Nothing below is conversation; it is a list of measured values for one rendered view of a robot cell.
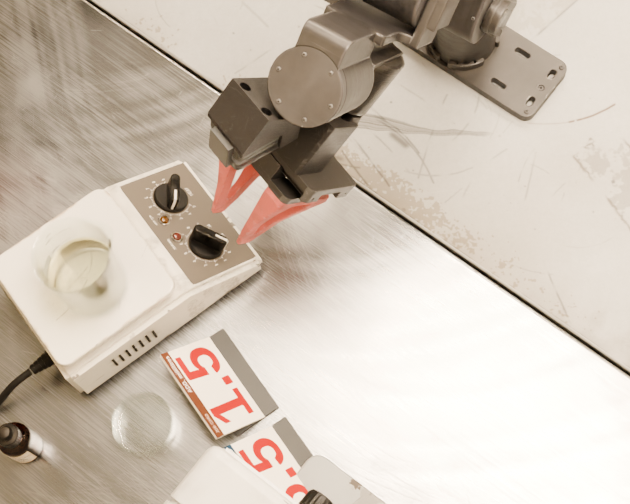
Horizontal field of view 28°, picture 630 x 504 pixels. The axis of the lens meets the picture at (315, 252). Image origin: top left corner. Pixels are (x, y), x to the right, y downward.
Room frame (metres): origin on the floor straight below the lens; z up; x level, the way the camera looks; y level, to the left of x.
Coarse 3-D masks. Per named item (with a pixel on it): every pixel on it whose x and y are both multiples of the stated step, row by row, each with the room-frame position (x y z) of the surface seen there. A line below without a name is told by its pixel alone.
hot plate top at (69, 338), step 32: (96, 192) 0.45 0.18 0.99; (128, 224) 0.41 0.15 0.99; (0, 256) 0.41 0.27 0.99; (128, 256) 0.39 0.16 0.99; (32, 288) 0.37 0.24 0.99; (128, 288) 0.36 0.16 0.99; (160, 288) 0.35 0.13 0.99; (32, 320) 0.35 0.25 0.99; (64, 320) 0.34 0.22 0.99; (96, 320) 0.33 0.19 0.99; (128, 320) 0.33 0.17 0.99; (64, 352) 0.31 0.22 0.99
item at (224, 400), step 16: (176, 352) 0.31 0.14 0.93; (192, 352) 0.31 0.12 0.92; (208, 352) 0.31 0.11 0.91; (192, 368) 0.29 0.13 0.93; (208, 368) 0.29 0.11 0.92; (224, 368) 0.29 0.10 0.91; (192, 384) 0.28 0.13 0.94; (208, 384) 0.28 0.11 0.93; (224, 384) 0.28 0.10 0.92; (208, 400) 0.26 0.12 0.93; (224, 400) 0.26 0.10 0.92; (240, 400) 0.26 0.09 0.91; (224, 416) 0.25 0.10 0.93; (240, 416) 0.25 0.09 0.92; (256, 416) 0.24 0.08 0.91
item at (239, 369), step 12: (216, 336) 0.33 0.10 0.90; (228, 336) 0.32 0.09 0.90; (180, 348) 0.31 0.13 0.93; (216, 348) 0.31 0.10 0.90; (228, 348) 0.31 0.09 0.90; (228, 360) 0.30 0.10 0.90; (240, 360) 0.30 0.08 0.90; (240, 372) 0.29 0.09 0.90; (252, 372) 0.29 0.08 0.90; (180, 384) 0.28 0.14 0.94; (240, 384) 0.28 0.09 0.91; (252, 384) 0.27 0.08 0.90; (252, 396) 0.26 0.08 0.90; (264, 396) 0.26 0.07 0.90; (264, 408) 0.25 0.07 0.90; (276, 408) 0.25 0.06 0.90; (204, 420) 0.24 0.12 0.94; (252, 420) 0.24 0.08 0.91; (228, 432) 0.23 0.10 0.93; (240, 432) 0.23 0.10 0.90
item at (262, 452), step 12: (264, 432) 0.23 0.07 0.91; (240, 444) 0.22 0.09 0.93; (252, 444) 0.22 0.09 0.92; (264, 444) 0.22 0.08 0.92; (276, 444) 0.22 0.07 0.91; (240, 456) 0.21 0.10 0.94; (252, 456) 0.21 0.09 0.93; (264, 456) 0.21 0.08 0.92; (276, 456) 0.21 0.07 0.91; (264, 468) 0.20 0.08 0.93; (276, 468) 0.19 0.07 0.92; (288, 468) 0.19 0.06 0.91; (276, 480) 0.18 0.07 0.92; (288, 480) 0.18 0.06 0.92; (288, 492) 0.17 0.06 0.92; (300, 492) 0.17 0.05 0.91
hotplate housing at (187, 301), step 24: (120, 192) 0.45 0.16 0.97; (168, 264) 0.38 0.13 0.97; (240, 264) 0.38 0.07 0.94; (192, 288) 0.35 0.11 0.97; (216, 288) 0.36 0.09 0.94; (168, 312) 0.34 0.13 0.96; (192, 312) 0.34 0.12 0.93; (120, 336) 0.32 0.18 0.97; (144, 336) 0.32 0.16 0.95; (48, 360) 0.32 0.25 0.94; (96, 360) 0.31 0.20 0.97; (120, 360) 0.31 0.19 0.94; (72, 384) 0.30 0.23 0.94; (96, 384) 0.30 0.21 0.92
